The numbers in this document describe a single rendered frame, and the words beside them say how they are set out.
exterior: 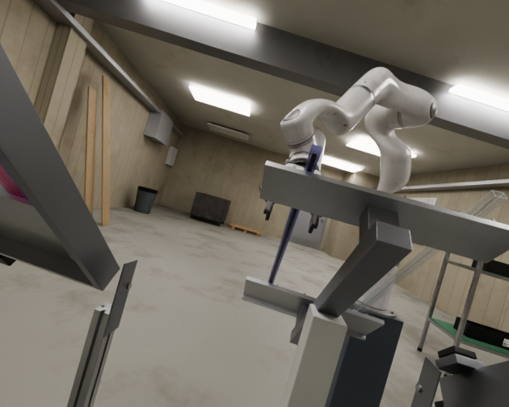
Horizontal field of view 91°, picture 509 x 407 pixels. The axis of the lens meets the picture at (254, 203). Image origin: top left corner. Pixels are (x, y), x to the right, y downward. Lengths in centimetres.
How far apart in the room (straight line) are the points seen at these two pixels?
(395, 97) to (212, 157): 802
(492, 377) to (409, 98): 71
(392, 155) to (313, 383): 77
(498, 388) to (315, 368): 29
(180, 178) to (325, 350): 851
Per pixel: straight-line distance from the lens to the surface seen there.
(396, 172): 104
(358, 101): 81
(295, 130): 63
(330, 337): 50
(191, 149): 889
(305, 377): 53
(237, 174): 860
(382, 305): 112
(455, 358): 66
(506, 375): 62
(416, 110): 97
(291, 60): 310
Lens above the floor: 97
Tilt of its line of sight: level
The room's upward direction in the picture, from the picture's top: 16 degrees clockwise
